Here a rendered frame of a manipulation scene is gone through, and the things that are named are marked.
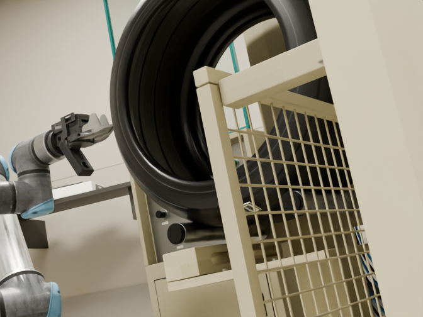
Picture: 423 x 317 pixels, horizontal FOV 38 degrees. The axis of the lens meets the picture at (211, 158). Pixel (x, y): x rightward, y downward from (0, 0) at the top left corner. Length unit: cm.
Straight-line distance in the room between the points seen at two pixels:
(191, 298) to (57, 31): 351
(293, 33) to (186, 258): 50
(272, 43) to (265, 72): 102
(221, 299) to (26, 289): 65
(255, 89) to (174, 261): 73
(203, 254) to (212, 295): 87
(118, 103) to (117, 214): 338
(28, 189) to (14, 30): 388
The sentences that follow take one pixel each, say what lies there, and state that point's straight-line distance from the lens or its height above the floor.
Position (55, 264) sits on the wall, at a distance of 498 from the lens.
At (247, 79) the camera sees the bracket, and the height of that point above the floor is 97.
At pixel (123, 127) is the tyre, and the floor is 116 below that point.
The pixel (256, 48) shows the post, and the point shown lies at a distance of 165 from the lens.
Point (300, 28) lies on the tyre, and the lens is 116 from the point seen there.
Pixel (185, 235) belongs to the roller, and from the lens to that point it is 128.
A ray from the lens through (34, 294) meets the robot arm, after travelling 189.
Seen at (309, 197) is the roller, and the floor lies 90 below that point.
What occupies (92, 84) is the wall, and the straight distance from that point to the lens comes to 502.
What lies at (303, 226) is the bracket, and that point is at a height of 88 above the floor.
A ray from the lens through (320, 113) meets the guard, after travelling 86.
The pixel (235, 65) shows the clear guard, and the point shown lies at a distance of 214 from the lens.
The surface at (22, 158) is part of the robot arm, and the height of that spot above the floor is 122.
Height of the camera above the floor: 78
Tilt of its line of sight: 12 degrees up
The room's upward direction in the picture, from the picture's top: 11 degrees counter-clockwise
